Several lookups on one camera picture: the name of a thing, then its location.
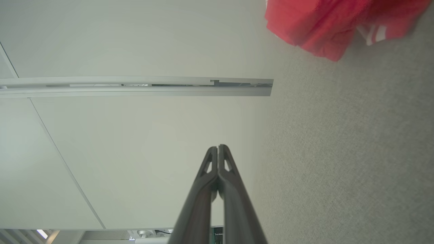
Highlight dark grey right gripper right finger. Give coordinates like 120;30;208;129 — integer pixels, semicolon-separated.
218;144;268;244

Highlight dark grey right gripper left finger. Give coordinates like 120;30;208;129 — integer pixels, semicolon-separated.
168;146;219;244

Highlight red shorts with white trim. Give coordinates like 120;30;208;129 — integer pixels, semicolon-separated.
264;0;432;62

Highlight grey aluminium partition post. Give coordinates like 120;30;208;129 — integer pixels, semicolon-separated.
0;76;274;99

